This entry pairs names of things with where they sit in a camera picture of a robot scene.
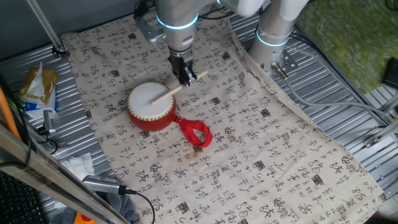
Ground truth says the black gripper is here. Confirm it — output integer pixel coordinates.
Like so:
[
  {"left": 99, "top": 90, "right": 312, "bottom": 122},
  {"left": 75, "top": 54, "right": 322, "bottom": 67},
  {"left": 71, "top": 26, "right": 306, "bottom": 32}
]
[{"left": 167, "top": 54, "right": 198, "bottom": 87}]

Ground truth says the wooden drumstick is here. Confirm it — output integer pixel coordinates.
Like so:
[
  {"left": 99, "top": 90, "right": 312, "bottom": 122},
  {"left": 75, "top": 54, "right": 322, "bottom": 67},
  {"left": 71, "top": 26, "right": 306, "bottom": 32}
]
[{"left": 151, "top": 70, "right": 209, "bottom": 106}]

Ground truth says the red drum with white head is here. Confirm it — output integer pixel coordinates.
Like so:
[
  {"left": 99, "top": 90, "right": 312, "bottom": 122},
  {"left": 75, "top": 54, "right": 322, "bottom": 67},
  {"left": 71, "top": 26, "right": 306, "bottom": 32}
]
[{"left": 126, "top": 81, "right": 178, "bottom": 132}]

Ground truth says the calligraphy print tablecloth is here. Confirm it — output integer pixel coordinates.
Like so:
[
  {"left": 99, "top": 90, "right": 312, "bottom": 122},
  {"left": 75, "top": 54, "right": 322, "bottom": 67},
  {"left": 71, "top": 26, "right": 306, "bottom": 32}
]
[{"left": 60, "top": 0, "right": 386, "bottom": 224}]

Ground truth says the crumpled white tissue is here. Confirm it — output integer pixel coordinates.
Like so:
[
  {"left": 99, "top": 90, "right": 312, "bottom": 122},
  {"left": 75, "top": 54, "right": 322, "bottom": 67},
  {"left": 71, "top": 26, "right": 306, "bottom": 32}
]
[{"left": 60, "top": 152, "right": 96, "bottom": 181}]

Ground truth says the yellow tissue pack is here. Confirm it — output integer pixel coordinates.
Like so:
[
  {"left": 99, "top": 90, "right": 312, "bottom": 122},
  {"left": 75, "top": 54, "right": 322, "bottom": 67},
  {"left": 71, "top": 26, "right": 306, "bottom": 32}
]
[{"left": 17, "top": 62, "right": 60, "bottom": 118}]

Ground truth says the aluminium pole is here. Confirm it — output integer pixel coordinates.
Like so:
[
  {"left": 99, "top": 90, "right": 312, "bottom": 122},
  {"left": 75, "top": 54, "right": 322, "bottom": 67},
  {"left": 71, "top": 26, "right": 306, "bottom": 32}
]
[{"left": 26, "top": 0, "right": 70, "bottom": 57}]

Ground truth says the orange emergency stop box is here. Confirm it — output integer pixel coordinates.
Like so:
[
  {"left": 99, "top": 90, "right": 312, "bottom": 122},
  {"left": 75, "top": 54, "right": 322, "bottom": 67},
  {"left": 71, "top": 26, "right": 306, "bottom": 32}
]
[{"left": 73, "top": 212, "right": 100, "bottom": 224}]

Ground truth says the black box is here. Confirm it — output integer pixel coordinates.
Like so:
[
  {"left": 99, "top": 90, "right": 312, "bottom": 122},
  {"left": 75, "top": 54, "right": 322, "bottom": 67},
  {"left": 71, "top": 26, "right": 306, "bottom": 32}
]
[{"left": 382, "top": 57, "right": 398, "bottom": 90}]

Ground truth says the black keyboard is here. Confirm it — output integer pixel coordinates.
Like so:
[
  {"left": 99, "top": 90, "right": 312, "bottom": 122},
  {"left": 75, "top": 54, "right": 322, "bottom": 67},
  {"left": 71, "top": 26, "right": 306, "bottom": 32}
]
[{"left": 0, "top": 169, "right": 47, "bottom": 224}]

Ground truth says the red drum strap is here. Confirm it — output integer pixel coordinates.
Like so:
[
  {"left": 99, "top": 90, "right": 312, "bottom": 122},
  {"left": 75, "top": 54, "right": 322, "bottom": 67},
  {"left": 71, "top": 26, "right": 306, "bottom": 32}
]
[{"left": 174, "top": 115, "right": 214, "bottom": 149}]

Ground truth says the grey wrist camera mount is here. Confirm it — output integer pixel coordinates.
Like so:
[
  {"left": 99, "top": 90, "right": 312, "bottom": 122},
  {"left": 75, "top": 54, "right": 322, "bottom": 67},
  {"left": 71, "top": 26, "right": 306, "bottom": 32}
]
[{"left": 134, "top": 0, "right": 166, "bottom": 45}]

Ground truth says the grey cable with metal connector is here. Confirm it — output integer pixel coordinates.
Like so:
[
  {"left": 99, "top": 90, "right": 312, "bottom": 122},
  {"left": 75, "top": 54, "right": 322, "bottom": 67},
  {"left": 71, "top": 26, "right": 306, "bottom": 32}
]
[{"left": 271, "top": 61, "right": 397, "bottom": 124}]

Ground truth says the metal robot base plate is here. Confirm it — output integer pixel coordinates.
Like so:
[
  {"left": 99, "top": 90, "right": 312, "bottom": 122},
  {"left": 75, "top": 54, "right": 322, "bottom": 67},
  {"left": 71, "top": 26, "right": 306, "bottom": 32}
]
[{"left": 264, "top": 49, "right": 299, "bottom": 75}]

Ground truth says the silver camera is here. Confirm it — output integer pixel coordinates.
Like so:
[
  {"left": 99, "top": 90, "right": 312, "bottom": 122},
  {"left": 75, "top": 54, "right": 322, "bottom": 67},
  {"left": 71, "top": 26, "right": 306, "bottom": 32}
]
[{"left": 81, "top": 174, "right": 125, "bottom": 195}]

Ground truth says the small grey camera on stand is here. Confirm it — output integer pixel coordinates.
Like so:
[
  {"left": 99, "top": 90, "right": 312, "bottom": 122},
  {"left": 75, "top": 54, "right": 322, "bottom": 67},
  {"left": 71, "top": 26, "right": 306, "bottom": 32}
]
[{"left": 39, "top": 109, "right": 58, "bottom": 138}]

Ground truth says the aluminium frame beam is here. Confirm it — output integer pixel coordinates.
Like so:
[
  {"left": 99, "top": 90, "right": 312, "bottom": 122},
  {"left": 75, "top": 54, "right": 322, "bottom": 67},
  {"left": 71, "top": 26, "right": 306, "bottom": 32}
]
[{"left": 0, "top": 124, "right": 130, "bottom": 224}]

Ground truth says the orange cable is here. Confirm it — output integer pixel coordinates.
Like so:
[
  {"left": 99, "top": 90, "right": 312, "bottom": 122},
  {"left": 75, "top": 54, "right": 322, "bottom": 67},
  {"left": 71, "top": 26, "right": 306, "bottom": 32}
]
[{"left": 0, "top": 86, "right": 22, "bottom": 141}]

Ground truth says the aluminium profile bracket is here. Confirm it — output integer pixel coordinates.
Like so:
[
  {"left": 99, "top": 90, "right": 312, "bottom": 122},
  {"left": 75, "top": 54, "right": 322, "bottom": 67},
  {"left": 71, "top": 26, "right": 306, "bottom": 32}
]
[{"left": 363, "top": 93, "right": 398, "bottom": 149}]

